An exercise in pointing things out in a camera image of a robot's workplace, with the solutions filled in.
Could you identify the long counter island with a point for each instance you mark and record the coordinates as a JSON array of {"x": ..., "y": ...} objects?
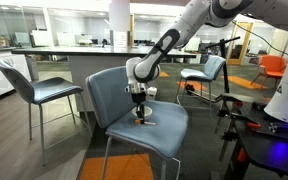
[{"x": 94, "y": 63}]

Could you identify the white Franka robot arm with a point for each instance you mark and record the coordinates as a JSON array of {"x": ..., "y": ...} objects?
[{"x": 164, "y": 46}]

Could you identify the orange armchair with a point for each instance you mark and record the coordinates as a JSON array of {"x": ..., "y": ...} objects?
[{"x": 271, "y": 65}]

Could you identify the blue padded chair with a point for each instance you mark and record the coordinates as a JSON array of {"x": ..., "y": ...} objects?
[{"x": 164, "y": 130}]

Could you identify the white bowl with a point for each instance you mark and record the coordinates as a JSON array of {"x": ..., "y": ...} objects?
[{"x": 148, "y": 112}]

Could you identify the white marker with orange cap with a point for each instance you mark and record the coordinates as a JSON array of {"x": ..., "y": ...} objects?
[{"x": 149, "y": 123}]

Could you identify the light blue chair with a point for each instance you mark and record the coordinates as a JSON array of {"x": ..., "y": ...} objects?
[{"x": 214, "y": 66}]

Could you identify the black kick scooter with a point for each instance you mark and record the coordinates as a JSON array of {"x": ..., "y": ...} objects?
[{"x": 225, "y": 66}]

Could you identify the wooden framed door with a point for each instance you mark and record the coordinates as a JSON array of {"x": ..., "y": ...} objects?
[{"x": 240, "y": 43}]

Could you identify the grey-blue bar stool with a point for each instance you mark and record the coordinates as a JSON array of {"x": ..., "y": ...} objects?
[{"x": 50, "y": 88}]

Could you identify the black tripod stand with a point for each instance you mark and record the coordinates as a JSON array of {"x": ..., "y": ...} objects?
[{"x": 229, "y": 130}]

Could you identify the black robot table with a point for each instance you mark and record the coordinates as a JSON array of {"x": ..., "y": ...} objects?
[{"x": 270, "y": 150}]

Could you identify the white square column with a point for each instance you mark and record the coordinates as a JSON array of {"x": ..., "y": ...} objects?
[{"x": 119, "y": 16}]

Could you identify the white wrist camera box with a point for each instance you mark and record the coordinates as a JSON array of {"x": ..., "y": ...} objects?
[{"x": 152, "y": 92}]

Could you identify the white low cabinet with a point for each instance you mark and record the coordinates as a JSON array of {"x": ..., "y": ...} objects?
[{"x": 0, "y": 76}]

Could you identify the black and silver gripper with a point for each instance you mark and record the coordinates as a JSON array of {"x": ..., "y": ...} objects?
[{"x": 139, "y": 97}]

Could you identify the white paper sign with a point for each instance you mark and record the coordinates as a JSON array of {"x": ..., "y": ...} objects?
[{"x": 120, "y": 39}]

